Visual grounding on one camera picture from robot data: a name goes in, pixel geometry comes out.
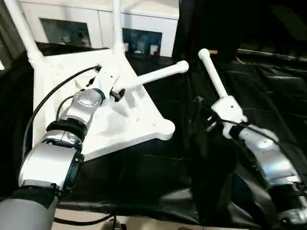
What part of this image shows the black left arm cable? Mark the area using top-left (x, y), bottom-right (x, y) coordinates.
top-left (22, 64), bottom-right (102, 160)

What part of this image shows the black metal rail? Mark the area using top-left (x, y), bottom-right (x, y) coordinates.
top-left (237, 48), bottom-right (307, 61)

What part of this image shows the grey curtain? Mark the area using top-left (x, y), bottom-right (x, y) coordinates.
top-left (0, 5), bottom-right (23, 68)

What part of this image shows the black floor cable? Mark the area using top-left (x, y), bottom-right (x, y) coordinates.
top-left (53, 215), bottom-right (117, 227)

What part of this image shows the white plastic table top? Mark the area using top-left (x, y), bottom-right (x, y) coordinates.
top-left (31, 48), bottom-right (176, 161)

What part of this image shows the white plastic table leg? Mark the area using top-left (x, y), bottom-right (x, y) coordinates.
top-left (198, 48), bottom-right (229, 100)
top-left (112, 0), bottom-right (127, 56)
top-left (4, 0), bottom-right (46, 66)
top-left (118, 60), bottom-right (189, 92)

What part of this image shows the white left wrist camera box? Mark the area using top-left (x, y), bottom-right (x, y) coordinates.
top-left (88, 64), bottom-right (121, 102)

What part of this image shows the white glass-door cabinet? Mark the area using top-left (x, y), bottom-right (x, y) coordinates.
top-left (19, 0), bottom-right (180, 57)

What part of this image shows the black mat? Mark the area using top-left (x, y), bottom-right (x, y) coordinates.
top-left (0, 43), bottom-right (307, 228)

